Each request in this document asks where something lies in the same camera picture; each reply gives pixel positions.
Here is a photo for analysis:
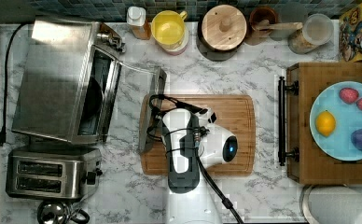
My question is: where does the glass oven door with handle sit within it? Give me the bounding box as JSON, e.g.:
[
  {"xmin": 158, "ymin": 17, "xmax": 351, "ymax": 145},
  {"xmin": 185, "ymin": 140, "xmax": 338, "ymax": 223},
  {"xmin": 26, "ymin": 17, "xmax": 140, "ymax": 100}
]
[{"xmin": 115, "ymin": 62, "xmax": 167, "ymax": 154}]

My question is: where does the stainless steel toaster oven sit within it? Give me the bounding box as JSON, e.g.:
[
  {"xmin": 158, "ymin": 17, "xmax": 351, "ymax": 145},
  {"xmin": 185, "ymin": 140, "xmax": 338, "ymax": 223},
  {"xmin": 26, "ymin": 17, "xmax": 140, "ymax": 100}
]
[{"xmin": 12, "ymin": 17, "xmax": 125, "ymax": 145}]

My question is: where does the light blue plate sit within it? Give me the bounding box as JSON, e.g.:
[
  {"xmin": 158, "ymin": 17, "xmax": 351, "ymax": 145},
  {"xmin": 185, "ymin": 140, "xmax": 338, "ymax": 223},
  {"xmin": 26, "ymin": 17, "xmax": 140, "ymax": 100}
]
[{"xmin": 310, "ymin": 81, "xmax": 362, "ymax": 161}]

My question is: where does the yellow cereal box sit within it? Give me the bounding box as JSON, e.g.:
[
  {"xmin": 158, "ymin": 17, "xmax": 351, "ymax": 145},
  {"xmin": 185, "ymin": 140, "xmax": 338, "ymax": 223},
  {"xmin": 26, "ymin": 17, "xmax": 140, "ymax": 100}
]
[{"xmin": 339, "ymin": 3, "xmax": 362, "ymax": 63}]

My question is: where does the bamboo cutting board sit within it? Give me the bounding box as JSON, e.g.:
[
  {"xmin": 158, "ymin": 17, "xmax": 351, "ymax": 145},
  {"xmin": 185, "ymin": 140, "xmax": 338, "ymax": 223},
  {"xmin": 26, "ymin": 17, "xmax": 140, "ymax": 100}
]
[{"xmin": 140, "ymin": 94, "xmax": 256, "ymax": 177}]

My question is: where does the jar with white plastic lid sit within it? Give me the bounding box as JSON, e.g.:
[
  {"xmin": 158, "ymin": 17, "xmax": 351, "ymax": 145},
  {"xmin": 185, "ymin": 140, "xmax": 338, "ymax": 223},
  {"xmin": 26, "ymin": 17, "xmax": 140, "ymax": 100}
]
[{"xmin": 287, "ymin": 13, "xmax": 334, "ymax": 54}]

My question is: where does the yellow lemon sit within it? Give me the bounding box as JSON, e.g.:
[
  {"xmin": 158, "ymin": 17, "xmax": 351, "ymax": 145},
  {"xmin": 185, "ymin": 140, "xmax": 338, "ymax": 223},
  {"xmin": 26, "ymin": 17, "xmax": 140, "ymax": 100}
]
[{"xmin": 315, "ymin": 110, "xmax": 336, "ymax": 137}]

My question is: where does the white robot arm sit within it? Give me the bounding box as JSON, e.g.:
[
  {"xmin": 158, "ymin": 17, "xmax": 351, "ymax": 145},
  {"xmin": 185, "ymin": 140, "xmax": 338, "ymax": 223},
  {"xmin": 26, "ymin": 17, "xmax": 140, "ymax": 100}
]
[{"xmin": 148, "ymin": 94, "xmax": 238, "ymax": 224}]

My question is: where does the black canister with wooden lid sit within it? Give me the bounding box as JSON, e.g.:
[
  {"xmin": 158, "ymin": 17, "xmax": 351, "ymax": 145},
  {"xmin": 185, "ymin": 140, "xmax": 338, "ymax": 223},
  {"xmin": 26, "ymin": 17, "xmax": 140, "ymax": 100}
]
[{"xmin": 196, "ymin": 5, "xmax": 247, "ymax": 62}]

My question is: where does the brown ceramic cup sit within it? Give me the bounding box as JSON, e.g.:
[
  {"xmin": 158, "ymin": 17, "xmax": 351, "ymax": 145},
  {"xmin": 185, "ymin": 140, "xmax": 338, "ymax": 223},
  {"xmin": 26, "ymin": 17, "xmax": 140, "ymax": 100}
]
[{"xmin": 249, "ymin": 7, "xmax": 278, "ymax": 31}]

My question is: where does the wooden pestle stick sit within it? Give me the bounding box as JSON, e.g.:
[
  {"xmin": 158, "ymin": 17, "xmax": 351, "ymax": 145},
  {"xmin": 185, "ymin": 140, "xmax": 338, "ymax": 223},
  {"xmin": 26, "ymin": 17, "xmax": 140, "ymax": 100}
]
[{"xmin": 255, "ymin": 21, "xmax": 303, "ymax": 30}]

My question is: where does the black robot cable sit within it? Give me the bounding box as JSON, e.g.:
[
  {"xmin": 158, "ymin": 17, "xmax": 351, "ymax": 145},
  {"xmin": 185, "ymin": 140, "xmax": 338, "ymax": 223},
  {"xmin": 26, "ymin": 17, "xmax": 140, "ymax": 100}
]
[{"xmin": 195, "ymin": 151, "xmax": 244, "ymax": 224}]

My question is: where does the wooden box with black handle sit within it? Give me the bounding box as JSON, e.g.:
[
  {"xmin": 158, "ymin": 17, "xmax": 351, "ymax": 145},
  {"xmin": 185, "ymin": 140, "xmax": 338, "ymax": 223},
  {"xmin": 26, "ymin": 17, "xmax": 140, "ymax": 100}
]
[{"xmin": 278, "ymin": 63, "xmax": 362, "ymax": 185}]

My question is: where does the yellow mug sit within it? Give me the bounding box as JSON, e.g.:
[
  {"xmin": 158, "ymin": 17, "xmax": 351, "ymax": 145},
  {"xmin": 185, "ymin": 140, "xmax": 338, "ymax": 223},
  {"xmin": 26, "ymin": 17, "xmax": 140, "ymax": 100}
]
[{"xmin": 151, "ymin": 10, "xmax": 188, "ymax": 55}]

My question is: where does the silver two-slot toaster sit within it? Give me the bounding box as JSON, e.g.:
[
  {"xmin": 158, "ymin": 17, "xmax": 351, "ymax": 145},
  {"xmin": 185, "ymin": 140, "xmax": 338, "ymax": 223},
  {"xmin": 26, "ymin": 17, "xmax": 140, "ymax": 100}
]
[{"xmin": 6, "ymin": 145, "xmax": 103, "ymax": 202}]

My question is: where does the shiny metal kettle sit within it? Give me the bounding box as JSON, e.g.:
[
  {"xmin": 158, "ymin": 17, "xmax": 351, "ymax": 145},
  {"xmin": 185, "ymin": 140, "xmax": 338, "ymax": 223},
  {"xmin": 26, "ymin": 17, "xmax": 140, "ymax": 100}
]
[{"xmin": 36, "ymin": 201, "xmax": 91, "ymax": 224}]

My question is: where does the black oven power cord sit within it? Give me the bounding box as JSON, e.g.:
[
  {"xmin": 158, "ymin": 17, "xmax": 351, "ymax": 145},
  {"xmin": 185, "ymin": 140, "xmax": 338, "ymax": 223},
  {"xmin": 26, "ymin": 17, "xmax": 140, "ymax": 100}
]
[{"xmin": 0, "ymin": 22, "xmax": 30, "ymax": 148}]

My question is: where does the white-capped spice bottle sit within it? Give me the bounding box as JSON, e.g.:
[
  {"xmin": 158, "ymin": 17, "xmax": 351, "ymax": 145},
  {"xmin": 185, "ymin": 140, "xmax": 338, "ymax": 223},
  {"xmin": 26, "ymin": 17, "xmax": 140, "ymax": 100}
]
[{"xmin": 126, "ymin": 7, "xmax": 151, "ymax": 40}]

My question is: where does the red toy strawberry with leaf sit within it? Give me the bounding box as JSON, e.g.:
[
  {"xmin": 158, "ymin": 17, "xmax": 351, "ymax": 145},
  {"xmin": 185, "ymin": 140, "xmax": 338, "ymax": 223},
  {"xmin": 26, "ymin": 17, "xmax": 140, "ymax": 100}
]
[{"xmin": 339, "ymin": 88, "xmax": 359, "ymax": 104}]

